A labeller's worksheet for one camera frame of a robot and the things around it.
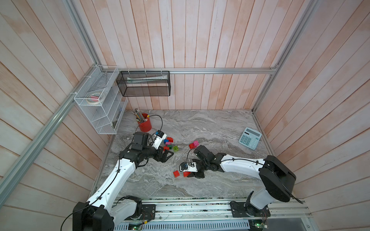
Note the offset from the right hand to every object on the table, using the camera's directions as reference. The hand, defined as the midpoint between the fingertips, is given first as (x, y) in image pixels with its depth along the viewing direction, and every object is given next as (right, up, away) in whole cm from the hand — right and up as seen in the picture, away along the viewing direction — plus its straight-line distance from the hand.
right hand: (188, 170), depth 85 cm
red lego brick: (-12, +17, +16) cm, 26 cm away
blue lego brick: (-15, +16, +14) cm, 26 cm away
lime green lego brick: (-8, +11, +13) cm, 19 cm away
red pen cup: (-30, +27, +17) cm, 44 cm away
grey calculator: (+46, +18, +16) cm, 51 cm away
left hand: (-12, +12, -6) cm, 18 cm away
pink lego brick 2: (+6, +14, +11) cm, 19 cm away
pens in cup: (-34, +32, +15) cm, 49 cm away
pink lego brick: (-13, +14, +14) cm, 24 cm away
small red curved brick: (-15, +11, +13) cm, 23 cm away
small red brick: (-7, -2, +1) cm, 8 cm away
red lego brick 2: (-1, -1, -3) cm, 3 cm away
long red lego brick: (+3, +13, +13) cm, 18 cm away
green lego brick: (-12, +12, +11) cm, 21 cm away
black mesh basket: (-33, +58, +21) cm, 70 cm away
